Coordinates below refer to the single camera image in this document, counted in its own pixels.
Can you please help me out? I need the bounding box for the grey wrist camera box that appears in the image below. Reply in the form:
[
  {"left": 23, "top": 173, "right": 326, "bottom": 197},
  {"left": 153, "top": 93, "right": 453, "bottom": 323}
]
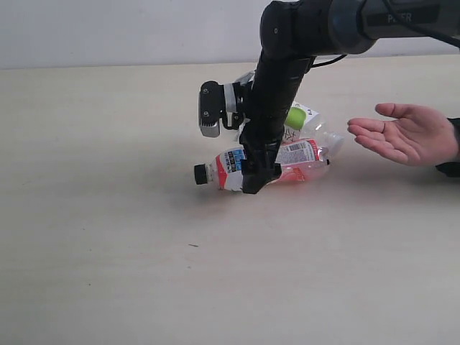
[{"left": 198, "top": 80, "right": 252, "bottom": 138}]

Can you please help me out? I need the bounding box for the pink label black cap bottle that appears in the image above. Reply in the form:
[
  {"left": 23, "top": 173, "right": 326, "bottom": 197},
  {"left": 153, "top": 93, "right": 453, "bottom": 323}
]
[{"left": 194, "top": 139, "right": 330, "bottom": 192}]

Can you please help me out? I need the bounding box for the open bare palm hand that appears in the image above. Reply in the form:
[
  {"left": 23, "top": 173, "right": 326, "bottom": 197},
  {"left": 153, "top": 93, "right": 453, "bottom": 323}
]
[{"left": 348, "top": 103, "right": 456, "bottom": 167}]

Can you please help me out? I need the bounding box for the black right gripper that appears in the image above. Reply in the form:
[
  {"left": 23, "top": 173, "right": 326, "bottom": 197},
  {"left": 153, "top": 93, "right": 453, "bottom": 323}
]
[{"left": 237, "top": 103, "right": 291, "bottom": 194}]

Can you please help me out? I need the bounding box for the black sleeved forearm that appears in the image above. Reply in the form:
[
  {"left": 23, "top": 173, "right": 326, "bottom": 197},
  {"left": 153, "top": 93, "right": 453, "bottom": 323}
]
[{"left": 436, "top": 118, "right": 460, "bottom": 178}]

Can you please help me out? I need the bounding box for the green apple label tea bottle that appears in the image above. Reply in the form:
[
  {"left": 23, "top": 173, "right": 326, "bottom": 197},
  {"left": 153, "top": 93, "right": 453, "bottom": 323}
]
[{"left": 235, "top": 101, "right": 345, "bottom": 156}]

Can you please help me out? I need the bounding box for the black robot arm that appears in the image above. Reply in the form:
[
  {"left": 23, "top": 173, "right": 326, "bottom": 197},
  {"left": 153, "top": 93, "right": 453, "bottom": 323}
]
[{"left": 239, "top": 0, "right": 459, "bottom": 194}]

